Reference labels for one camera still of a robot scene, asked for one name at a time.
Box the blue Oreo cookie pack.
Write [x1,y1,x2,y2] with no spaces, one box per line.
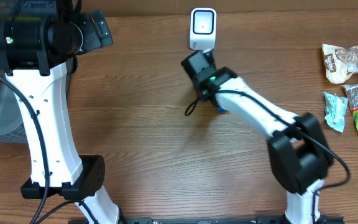
[217,107,226,113]

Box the beige paper pouch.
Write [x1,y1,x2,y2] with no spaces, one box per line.
[322,44,358,84]

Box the teal snack packet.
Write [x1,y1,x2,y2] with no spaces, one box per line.
[324,92,348,133]

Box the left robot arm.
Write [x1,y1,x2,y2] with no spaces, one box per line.
[0,1,124,224]

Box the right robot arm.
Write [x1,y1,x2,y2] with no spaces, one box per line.
[181,50,343,223]

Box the white barcode scanner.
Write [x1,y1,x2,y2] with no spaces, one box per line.
[190,7,217,50]

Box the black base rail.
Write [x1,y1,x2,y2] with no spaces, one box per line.
[68,215,345,224]

